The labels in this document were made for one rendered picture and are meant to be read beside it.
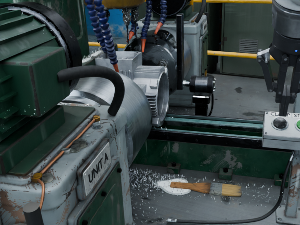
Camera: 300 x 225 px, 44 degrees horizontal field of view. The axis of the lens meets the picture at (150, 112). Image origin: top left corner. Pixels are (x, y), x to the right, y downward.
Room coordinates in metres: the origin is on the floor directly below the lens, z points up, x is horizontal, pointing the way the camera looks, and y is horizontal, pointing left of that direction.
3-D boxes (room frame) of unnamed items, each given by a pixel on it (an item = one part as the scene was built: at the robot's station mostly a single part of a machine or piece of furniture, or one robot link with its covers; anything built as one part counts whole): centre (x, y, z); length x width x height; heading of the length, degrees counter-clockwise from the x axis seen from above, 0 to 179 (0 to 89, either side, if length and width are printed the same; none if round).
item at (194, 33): (1.69, -0.12, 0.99); 0.35 x 0.31 x 0.37; 163
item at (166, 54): (1.44, -0.05, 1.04); 0.41 x 0.25 x 0.25; 163
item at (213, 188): (0.89, -0.15, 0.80); 0.21 x 0.05 x 0.01; 76
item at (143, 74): (1.12, 0.05, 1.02); 0.20 x 0.19 x 0.19; 73
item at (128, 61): (1.13, 0.09, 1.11); 0.12 x 0.11 x 0.07; 73
